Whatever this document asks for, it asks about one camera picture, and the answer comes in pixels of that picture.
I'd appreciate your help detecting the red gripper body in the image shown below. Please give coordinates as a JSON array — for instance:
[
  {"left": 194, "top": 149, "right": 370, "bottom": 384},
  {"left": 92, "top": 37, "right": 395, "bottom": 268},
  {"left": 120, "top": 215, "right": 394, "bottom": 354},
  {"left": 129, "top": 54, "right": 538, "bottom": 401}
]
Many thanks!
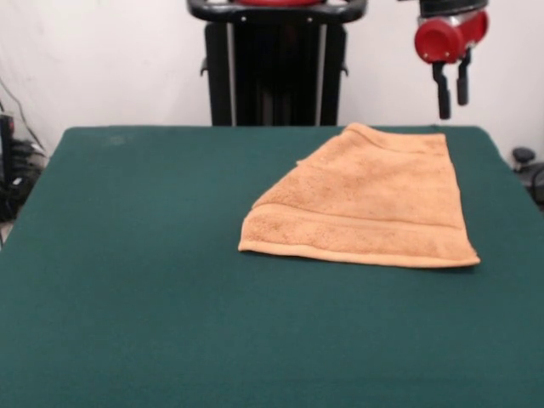
[{"left": 414, "top": 10, "right": 490, "bottom": 65}]

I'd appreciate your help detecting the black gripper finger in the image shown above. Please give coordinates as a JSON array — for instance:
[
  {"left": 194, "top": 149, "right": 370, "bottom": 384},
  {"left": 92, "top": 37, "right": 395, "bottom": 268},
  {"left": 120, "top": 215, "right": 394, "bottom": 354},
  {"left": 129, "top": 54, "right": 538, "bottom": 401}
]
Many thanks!
[
  {"left": 431, "top": 62, "right": 452, "bottom": 120},
  {"left": 456, "top": 48, "right": 473, "bottom": 106}
]

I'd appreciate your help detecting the tan terry towel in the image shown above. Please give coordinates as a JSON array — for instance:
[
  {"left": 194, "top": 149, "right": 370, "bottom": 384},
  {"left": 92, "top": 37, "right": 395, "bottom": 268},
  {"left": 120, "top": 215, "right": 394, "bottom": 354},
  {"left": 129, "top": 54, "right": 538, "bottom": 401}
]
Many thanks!
[{"left": 237, "top": 122, "right": 482, "bottom": 269}]

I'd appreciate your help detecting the dark green table cloth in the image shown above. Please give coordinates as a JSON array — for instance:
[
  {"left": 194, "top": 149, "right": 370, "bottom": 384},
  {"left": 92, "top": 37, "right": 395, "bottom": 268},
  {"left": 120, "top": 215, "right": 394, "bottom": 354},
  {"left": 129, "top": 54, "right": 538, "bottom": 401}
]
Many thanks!
[{"left": 0, "top": 125, "right": 544, "bottom": 408}]

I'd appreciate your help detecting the black electronics box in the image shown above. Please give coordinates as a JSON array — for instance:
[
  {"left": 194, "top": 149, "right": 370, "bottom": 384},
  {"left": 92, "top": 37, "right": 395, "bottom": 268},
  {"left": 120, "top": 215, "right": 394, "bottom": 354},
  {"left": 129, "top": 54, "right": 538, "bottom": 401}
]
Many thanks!
[{"left": 0, "top": 112, "right": 16, "bottom": 182}]

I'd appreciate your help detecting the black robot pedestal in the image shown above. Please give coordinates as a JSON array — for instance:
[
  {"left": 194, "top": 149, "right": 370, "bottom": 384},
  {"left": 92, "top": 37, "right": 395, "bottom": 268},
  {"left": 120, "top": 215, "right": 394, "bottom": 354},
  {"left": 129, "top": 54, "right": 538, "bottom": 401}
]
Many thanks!
[{"left": 185, "top": 0, "right": 366, "bottom": 127}]

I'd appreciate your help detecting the grey cable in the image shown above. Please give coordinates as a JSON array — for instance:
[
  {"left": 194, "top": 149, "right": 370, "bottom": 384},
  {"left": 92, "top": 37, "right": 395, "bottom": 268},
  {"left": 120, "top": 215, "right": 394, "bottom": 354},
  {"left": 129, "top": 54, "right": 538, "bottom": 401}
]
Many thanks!
[{"left": 0, "top": 78, "right": 43, "bottom": 150}]

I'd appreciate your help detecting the black cable bundle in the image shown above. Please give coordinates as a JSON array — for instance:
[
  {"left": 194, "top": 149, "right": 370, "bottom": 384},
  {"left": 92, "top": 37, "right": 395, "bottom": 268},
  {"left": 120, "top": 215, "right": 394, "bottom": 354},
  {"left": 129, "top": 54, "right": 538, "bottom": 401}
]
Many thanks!
[{"left": 0, "top": 139, "right": 48, "bottom": 223}]

